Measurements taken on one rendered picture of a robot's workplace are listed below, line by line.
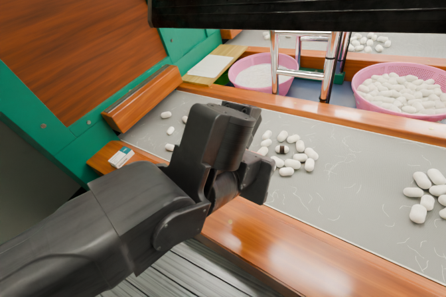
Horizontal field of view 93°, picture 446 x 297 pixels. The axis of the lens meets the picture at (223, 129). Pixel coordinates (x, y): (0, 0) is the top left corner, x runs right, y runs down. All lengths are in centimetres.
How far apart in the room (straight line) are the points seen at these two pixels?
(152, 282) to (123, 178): 40
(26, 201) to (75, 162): 92
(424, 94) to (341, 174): 40
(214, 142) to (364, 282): 33
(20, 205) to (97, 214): 146
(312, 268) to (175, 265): 29
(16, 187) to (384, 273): 156
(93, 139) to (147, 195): 57
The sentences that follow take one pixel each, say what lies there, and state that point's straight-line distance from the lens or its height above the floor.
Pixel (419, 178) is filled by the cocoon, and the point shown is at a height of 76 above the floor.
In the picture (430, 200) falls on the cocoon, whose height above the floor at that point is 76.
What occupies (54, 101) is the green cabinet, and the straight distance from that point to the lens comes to 69.
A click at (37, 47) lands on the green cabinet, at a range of 67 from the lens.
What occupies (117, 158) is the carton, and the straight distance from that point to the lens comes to 66.
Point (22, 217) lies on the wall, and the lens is 168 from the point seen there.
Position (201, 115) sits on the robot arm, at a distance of 20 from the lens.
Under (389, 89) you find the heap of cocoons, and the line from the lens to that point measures 85.
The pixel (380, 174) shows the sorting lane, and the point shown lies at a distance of 58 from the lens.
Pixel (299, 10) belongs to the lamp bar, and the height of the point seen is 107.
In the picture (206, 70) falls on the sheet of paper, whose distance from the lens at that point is 90.
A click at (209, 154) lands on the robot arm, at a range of 20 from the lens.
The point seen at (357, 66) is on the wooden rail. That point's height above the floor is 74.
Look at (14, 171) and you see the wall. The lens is 156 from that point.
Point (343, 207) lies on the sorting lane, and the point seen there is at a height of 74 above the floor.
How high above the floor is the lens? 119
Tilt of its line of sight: 43 degrees down
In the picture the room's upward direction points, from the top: 15 degrees counter-clockwise
